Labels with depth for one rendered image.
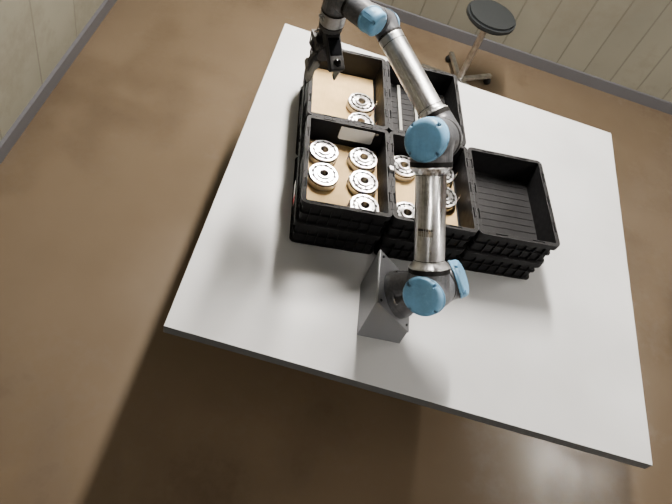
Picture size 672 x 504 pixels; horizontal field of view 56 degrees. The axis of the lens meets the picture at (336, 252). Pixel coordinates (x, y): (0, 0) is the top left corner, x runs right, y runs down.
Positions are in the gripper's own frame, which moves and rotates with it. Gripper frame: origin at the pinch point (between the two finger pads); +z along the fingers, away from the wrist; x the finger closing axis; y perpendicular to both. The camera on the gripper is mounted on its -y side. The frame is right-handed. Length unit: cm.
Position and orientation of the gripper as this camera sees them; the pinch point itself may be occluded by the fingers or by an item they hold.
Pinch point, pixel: (321, 80)
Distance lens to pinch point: 208.0
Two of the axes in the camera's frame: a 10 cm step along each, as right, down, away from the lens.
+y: -2.9, -8.4, 4.7
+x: -9.4, 1.5, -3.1
